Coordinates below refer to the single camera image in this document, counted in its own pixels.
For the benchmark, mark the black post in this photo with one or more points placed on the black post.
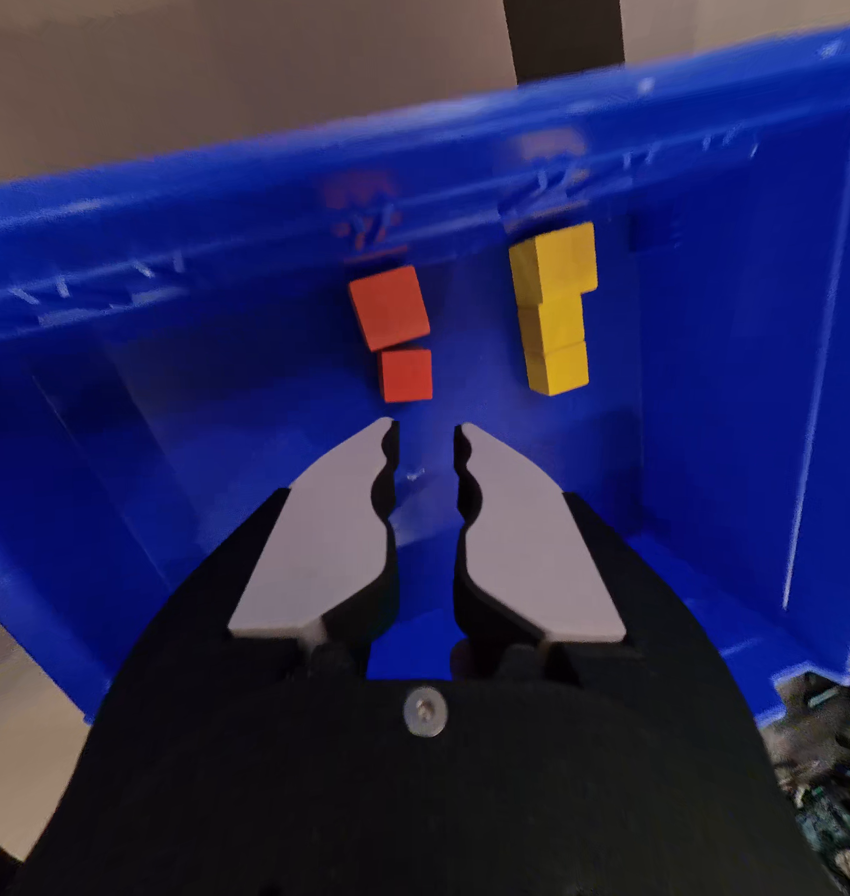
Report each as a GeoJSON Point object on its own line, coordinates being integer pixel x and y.
{"type": "Point", "coordinates": [565, 35]}

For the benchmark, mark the blue plastic bin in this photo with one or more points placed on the blue plastic bin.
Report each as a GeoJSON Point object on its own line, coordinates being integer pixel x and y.
{"type": "Point", "coordinates": [187, 420]}

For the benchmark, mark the dark cluttered parts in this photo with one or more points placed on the dark cluttered parts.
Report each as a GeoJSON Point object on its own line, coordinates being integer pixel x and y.
{"type": "Point", "coordinates": [831, 784]}

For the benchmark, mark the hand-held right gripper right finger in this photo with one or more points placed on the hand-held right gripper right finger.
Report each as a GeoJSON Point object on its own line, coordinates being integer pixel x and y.
{"type": "Point", "coordinates": [530, 553]}

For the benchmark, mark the yellow cube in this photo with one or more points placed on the yellow cube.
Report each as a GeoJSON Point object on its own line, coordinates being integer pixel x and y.
{"type": "Point", "coordinates": [554, 262]}
{"type": "Point", "coordinates": [551, 323]}
{"type": "Point", "coordinates": [558, 367]}

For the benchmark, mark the red cube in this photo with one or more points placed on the red cube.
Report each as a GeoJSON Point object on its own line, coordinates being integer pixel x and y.
{"type": "Point", "coordinates": [405, 374]}
{"type": "Point", "coordinates": [390, 308]}

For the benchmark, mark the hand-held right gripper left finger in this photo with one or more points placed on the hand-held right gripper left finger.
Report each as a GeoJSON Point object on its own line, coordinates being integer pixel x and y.
{"type": "Point", "coordinates": [320, 546]}

